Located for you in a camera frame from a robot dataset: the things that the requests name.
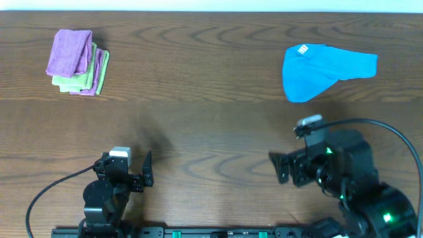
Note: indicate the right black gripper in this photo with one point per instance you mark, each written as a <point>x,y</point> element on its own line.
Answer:
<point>283,168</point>

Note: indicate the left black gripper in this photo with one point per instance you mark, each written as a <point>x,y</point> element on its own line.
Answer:
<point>131,178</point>

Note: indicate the purple microfiber cloth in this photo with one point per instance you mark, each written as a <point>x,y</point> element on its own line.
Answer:
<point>71,53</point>

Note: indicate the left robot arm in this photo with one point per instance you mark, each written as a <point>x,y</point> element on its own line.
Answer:
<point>106,198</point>

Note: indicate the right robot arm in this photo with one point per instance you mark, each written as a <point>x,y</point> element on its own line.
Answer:
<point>341,163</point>

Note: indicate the blue microfiber cloth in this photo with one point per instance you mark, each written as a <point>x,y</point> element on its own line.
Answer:
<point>310,69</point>

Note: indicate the folded green cloth top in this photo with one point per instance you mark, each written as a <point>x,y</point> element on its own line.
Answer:
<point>78,82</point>

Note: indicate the folded purple cloth in stack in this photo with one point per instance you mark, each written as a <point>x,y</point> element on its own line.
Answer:
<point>92,90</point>

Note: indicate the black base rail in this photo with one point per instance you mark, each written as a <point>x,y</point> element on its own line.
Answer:
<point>160,232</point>

